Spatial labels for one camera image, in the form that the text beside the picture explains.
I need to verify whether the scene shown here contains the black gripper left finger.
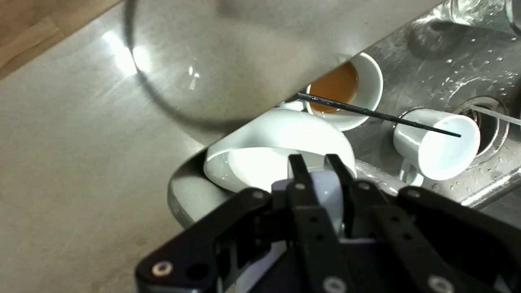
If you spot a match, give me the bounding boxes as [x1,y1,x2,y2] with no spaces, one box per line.
[135,153,348,293]

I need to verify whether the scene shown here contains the stainless steel sink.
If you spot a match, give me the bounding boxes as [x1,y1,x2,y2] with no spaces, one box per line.
[166,0,521,230]

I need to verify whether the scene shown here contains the slim dark metal utensil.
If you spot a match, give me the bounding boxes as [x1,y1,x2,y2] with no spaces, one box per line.
[295,91,464,140]

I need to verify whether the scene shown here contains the small white espresso mug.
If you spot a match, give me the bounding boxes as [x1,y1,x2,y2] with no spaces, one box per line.
[391,107,484,184]

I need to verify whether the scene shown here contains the white ceramic mug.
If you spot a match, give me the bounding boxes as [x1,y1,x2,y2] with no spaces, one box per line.
[225,168,347,293]

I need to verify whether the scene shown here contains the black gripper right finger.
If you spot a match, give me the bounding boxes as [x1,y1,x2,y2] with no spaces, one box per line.
[322,151,521,293]

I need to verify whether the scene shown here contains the small cup with brown liquid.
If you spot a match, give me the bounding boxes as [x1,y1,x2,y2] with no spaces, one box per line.
[295,50,386,133]

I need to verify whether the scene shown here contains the white curved plate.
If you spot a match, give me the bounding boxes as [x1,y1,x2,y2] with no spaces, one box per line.
[202,106,358,195]

